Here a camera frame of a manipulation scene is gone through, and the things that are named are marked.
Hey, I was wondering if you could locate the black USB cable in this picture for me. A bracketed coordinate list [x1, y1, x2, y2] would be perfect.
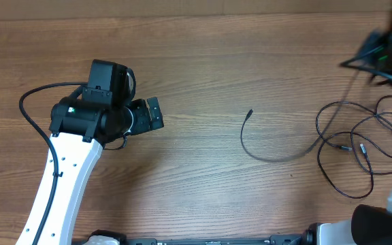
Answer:
[240, 67, 362, 163]
[314, 101, 376, 200]
[350, 95, 392, 176]

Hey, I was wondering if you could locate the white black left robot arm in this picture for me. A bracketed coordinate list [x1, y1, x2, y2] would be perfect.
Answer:
[17, 59, 164, 244]

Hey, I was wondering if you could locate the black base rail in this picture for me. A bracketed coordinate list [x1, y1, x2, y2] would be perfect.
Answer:
[71, 230, 302, 245]

